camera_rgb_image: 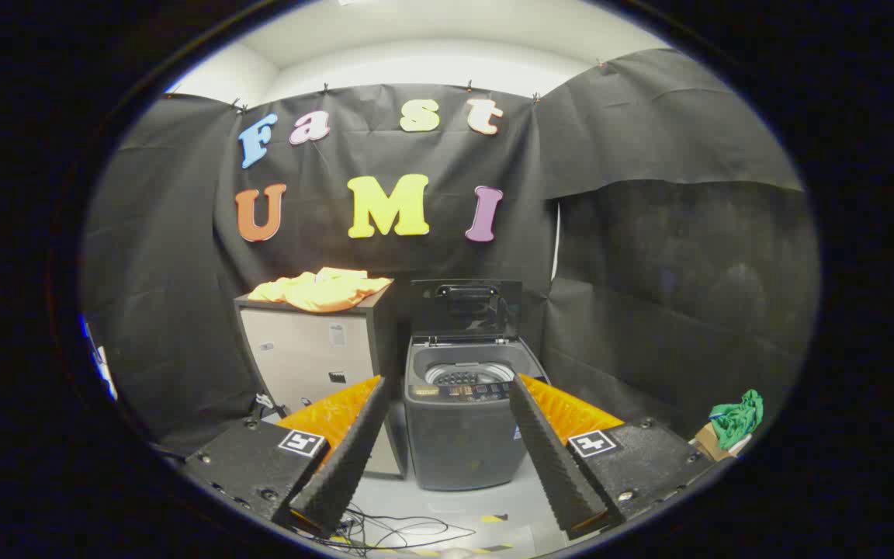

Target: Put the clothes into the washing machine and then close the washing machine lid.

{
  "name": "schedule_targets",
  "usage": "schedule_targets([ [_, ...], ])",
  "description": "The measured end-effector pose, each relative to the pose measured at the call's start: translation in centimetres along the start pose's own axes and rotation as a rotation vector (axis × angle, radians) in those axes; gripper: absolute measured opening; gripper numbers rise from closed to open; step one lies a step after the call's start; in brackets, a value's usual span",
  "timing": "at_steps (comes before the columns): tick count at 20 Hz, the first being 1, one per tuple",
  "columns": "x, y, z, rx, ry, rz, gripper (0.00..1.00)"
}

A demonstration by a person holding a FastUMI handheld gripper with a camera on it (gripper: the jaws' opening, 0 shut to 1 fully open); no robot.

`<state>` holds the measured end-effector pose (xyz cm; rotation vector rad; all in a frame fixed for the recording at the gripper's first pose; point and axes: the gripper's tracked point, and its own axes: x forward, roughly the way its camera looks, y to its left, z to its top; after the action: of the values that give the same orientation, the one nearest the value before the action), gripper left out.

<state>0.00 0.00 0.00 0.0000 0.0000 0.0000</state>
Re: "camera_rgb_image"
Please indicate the orange yellow polo shirt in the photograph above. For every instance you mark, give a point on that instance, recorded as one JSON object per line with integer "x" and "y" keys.
{"x": 323, "y": 291}

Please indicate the grey cabinet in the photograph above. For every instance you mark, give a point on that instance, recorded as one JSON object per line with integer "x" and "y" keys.
{"x": 299, "y": 357}

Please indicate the dark washing machine lid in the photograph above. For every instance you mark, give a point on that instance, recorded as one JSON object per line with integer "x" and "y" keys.
{"x": 431, "y": 310}

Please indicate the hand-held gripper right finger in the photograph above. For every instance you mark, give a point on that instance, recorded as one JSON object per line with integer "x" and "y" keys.
{"x": 552, "y": 458}

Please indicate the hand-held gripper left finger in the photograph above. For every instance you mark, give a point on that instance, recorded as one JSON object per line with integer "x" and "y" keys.
{"x": 350, "y": 458}

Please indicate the green cloth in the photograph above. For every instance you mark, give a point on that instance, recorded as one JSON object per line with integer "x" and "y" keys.
{"x": 738, "y": 419}

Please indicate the grey washing machine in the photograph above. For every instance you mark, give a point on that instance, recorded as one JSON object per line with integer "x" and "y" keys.
{"x": 455, "y": 442}

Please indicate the yellow black floor tape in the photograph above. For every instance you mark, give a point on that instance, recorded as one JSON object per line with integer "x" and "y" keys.
{"x": 493, "y": 518}

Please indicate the white blue object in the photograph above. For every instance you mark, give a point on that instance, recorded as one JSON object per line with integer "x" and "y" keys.
{"x": 105, "y": 373}

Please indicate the black backdrop cloth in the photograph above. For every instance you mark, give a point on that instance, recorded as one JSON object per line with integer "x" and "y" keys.
{"x": 649, "y": 310}

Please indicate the cardboard box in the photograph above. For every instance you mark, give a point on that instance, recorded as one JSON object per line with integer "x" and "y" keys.
{"x": 707, "y": 444}

